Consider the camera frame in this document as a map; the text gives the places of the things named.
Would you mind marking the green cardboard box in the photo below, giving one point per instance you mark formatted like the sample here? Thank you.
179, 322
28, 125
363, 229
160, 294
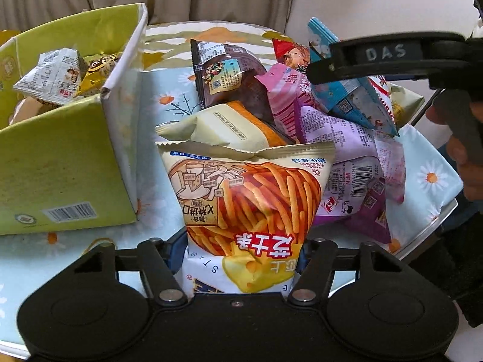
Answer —
64, 158

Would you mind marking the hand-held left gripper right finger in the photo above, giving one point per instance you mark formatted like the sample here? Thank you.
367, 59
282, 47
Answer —
313, 256

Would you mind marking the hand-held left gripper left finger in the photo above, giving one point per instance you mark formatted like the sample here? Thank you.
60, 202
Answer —
177, 250

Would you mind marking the pink snack packet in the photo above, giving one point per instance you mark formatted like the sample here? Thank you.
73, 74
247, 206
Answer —
286, 101

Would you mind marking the olive snack packet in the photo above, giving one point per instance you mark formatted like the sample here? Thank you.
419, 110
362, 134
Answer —
405, 101

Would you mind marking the pale orange snack packet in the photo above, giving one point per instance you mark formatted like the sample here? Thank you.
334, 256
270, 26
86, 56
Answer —
30, 111

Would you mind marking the person's right hand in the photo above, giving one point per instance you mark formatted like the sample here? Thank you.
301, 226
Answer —
471, 173

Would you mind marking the red and white snack packet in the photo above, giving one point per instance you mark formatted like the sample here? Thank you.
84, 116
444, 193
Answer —
383, 94

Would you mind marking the purple snack packet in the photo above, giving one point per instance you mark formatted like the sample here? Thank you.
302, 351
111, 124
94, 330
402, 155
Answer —
354, 166

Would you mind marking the fries print snack bag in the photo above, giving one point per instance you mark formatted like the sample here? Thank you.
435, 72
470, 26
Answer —
256, 203

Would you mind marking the dark brown snack packet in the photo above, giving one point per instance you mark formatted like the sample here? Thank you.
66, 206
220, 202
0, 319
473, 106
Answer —
226, 75

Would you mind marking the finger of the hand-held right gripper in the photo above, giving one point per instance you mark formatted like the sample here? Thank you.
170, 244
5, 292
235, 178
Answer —
381, 54

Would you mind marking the light blue snack packet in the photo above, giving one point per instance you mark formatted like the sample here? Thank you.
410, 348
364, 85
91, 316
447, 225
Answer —
354, 101

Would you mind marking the beige snack packet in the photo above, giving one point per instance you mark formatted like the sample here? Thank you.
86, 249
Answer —
222, 124

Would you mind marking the floral striped blanket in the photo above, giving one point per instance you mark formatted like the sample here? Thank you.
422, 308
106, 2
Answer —
169, 41

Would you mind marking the golden yellow snack packet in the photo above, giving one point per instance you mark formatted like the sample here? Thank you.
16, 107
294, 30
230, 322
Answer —
98, 71

